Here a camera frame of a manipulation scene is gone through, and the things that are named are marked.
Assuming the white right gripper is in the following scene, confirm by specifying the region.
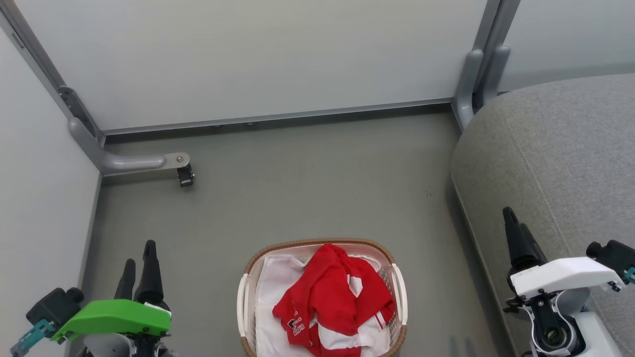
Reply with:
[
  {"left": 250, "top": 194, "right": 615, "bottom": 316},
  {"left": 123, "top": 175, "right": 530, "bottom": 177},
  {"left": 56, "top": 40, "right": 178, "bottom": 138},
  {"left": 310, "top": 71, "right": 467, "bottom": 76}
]
[{"left": 503, "top": 207, "right": 626, "bottom": 298}]

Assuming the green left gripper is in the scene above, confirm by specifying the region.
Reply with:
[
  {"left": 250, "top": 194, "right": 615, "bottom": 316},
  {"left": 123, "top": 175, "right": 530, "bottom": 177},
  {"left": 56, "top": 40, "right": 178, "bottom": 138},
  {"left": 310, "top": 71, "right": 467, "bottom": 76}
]
[{"left": 51, "top": 240, "right": 172, "bottom": 343}]

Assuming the red and white shirt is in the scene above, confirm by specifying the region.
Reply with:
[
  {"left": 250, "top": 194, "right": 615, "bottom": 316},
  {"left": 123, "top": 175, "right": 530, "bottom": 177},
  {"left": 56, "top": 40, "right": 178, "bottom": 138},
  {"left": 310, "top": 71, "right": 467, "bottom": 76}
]
[{"left": 272, "top": 243, "right": 396, "bottom": 357}]

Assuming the grey fabric sofa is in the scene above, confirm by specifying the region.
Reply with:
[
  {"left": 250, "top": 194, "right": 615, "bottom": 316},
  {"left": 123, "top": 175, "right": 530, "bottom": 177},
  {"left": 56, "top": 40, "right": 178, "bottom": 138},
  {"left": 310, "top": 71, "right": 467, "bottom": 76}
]
[{"left": 450, "top": 73, "right": 635, "bottom": 357}]

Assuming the white laundry basket brown rim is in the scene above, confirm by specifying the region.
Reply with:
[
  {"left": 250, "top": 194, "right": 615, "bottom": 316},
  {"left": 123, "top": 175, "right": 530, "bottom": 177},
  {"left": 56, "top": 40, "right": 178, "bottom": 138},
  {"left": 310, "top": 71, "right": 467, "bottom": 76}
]
[{"left": 237, "top": 238, "right": 408, "bottom": 357}]

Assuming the grey partition foot bracket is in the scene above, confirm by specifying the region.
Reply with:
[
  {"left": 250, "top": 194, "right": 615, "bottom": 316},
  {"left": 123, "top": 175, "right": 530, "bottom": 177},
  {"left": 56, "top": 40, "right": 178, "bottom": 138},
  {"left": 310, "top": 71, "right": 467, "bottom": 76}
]
[{"left": 68, "top": 118, "right": 191, "bottom": 175}]

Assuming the grey double partition post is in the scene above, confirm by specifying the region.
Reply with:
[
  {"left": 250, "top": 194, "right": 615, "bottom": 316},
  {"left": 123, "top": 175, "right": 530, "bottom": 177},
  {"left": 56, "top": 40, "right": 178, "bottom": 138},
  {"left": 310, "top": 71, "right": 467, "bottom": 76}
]
[{"left": 452, "top": 0, "right": 521, "bottom": 131}]

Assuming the grey partition bottom rail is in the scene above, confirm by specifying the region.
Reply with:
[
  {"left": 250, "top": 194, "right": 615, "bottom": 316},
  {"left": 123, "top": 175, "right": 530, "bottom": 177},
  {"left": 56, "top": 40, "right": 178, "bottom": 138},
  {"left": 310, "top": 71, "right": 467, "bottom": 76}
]
[{"left": 102, "top": 98, "right": 454, "bottom": 136}]

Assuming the grey slanted partition post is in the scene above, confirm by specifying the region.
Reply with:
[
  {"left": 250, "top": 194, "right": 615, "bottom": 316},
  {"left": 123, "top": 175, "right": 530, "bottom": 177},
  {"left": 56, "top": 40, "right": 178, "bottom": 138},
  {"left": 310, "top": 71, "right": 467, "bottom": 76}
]
[{"left": 0, "top": 9, "right": 106, "bottom": 145}]

